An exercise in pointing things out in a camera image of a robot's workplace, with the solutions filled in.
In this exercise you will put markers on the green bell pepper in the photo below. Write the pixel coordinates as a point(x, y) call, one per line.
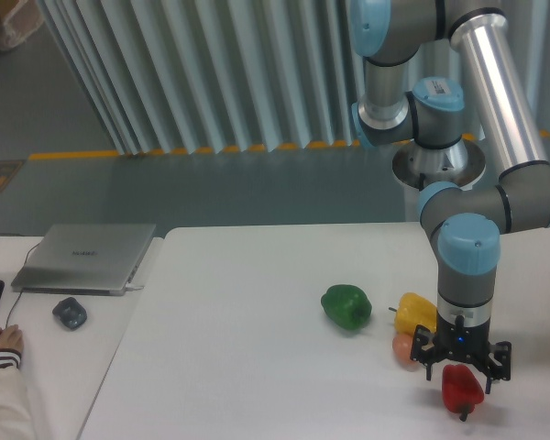
point(347, 306)

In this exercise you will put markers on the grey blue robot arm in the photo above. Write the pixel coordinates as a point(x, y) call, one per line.
point(463, 227)

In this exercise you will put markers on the person's hand on mouse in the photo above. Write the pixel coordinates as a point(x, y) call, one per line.
point(11, 342)

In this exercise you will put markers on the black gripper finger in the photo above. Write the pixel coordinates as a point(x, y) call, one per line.
point(495, 362)
point(426, 349)

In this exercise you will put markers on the yellow bell pepper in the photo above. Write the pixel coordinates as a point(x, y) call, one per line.
point(413, 310)

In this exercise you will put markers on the brown egg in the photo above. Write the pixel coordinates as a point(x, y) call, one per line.
point(402, 346)

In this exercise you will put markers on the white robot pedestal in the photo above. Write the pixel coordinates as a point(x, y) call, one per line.
point(415, 167)

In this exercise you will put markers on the white folding partition screen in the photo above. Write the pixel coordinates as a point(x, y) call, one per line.
point(213, 75)

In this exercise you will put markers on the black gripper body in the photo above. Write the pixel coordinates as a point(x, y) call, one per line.
point(462, 344)

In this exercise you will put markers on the white striped sleeve forearm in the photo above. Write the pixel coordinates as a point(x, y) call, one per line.
point(16, 420)

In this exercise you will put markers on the silver closed laptop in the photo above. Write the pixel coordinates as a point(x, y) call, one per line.
point(85, 259)

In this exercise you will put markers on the red bell pepper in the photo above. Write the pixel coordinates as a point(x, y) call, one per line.
point(461, 391)

